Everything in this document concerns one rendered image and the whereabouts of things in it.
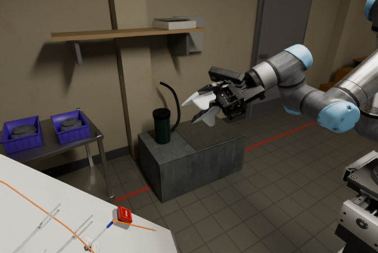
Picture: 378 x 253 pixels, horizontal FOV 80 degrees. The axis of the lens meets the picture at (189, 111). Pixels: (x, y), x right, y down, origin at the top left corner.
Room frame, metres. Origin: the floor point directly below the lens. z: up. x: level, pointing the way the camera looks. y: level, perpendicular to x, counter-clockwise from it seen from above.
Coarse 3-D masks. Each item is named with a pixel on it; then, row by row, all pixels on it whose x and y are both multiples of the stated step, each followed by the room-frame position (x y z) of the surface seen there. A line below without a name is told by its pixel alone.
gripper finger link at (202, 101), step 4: (196, 92) 0.56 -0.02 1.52; (208, 92) 0.56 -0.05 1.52; (212, 92) 0.57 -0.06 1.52; (192, 96) 0.55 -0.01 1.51; (196, 96) 0.55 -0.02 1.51; (200, 96) 0.55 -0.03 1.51; (204, 96) 0.56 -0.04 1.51; (208, 96) 0.56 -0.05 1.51; (212, 96) 0.56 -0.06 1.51; (188, 100) 0.55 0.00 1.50; (192, 100) 0.55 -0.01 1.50; (196, 100) 0.55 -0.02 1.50; (200, 100) 0.55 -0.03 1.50; (204, 100) 0.54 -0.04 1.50; (208, 100) 0.54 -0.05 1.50; (212, 100) 0.55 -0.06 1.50; (184, 104) 0.54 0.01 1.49; (188, 104) 0.55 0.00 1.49; (196, 104) 0.53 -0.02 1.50; (200, 104) 0.53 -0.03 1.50; (204, 104) 0.53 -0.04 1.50; (208, 104) 0.53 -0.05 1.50; (200, 108) 0.52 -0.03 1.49; (204, 108) 0.52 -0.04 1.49; (208, 108) 0.52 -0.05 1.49
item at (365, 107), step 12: (372, 0) 0.74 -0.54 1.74; (372, 12) 0.73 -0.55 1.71; (372, 24) 0.74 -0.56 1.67; (372, 96) 0.72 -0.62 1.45; (360, 108) 0.75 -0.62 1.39; (372, 108) 0.71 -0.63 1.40; (360, 120) 0.74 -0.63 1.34; (372, 120) 0.70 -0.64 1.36; (360, 132) 0.73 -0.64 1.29; (372, 132) 0.69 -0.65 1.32
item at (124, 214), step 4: (120, 208) 0.54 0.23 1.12; (124, 208) 0.55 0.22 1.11; (120, 212) 0.52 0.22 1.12; (124, 212) 0.53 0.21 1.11; (128, 212) 0.54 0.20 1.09; (120, 216) 0.51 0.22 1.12; (124, 216) 0.51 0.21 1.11; (128, 216) 0.52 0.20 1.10; (124, 220) 0.51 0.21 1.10; (128, 220) 0.51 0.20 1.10
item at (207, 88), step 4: (208, 84) 0.57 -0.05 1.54; (212, 84) 0.57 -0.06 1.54; (216, 84) 0.57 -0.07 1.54; (220, 84) 0.57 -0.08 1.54; (204, 88) 0.56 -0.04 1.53; (208, 88) 0.56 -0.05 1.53; (212, 88) 0.56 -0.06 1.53; (216, 88) 0.57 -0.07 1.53; (200, 92) 0.56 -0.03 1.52; (204, 92) 0.56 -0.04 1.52
